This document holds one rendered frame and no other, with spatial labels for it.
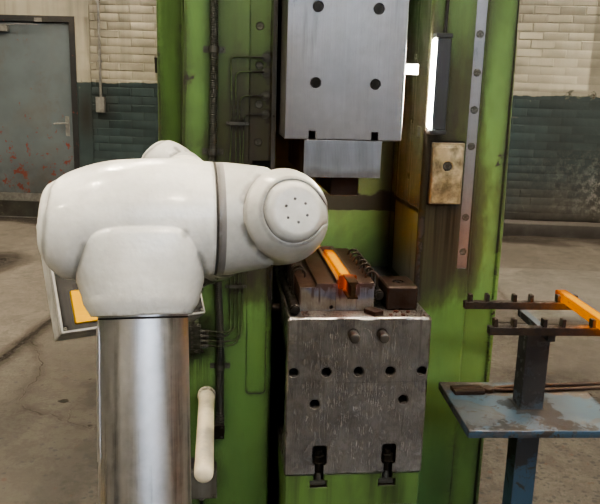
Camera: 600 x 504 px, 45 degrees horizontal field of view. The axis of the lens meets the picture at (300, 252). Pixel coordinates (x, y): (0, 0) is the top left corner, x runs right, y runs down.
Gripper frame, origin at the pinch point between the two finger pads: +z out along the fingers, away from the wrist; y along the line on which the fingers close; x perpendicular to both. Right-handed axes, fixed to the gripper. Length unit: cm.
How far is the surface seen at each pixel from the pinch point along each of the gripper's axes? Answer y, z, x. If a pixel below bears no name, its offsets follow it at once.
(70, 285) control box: -23.4, 5.4, 5.2
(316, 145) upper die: 38.1, -12.3, 29.7
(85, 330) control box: -21.7, 5.7, -5.3
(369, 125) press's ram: 50, -20, 31
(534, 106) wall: 540, 308, 218
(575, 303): 94, -27, -23
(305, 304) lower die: 36.8, 9.2, -6.1
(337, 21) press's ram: 42, -29, 55
